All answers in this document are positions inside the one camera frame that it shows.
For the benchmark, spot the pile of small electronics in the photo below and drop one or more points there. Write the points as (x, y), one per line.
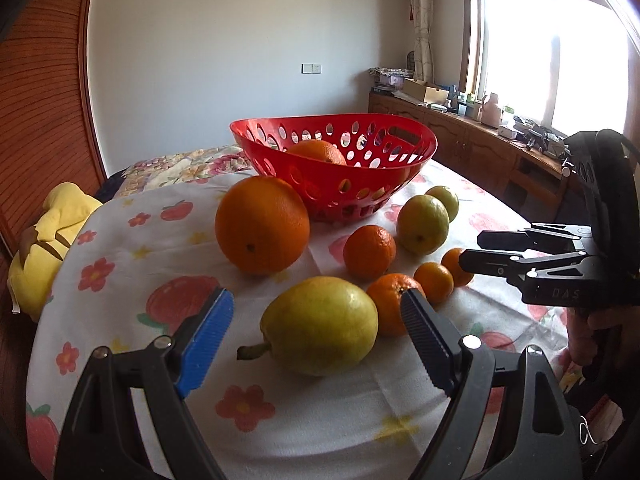
(542, 137)

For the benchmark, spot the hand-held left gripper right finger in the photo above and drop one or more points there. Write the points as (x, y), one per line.
(425, 340)

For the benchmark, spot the open cardboard box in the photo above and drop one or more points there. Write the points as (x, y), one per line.
(425, 91)

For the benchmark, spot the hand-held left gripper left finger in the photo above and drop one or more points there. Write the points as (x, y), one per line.
(210, 340)

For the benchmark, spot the folded cloth pile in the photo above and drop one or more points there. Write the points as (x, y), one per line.
(390, 79)

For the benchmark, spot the small mandarin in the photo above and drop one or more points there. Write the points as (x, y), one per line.
(434, 282)
(452, 267)
(390, 305)

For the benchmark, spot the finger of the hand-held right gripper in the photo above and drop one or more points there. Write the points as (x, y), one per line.
(490, 265)
(505, 239)

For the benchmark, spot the white wall switch plate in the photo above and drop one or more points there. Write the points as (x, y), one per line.
(311, 68)

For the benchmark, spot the wooden slatted panel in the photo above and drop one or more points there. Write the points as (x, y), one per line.
(40, 110)

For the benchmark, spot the person's right hand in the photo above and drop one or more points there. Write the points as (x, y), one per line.
(582, 340)

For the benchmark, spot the yellow plush toy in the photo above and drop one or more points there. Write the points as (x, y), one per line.
(45, 255)

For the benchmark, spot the floral blanket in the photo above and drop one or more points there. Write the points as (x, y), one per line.
(175, 167)

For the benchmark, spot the red perforated plastic basket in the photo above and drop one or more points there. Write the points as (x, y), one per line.
(320, 185)

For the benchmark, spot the large yellow pear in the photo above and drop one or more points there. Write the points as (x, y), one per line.
(320, 325)

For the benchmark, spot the wooden-framed window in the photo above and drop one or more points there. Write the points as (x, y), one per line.
(550, 50)

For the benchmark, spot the medium orange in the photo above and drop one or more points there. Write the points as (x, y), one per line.
(317, 152)

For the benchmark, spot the white fruit-print tablecloth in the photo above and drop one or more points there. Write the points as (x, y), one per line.
(150, 240)

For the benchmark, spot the green lemon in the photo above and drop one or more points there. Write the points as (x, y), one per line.
(447, 200)
(422, 225)

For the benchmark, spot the patterned beige curtain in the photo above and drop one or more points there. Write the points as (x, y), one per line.
(422, 20)

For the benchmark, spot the long wooden cabinet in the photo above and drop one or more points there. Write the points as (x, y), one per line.
(450, 135)

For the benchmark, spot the medium mandarin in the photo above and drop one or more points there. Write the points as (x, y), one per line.
(370, 252)

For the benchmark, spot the large orange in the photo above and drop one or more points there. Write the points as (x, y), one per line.
(262, 225)

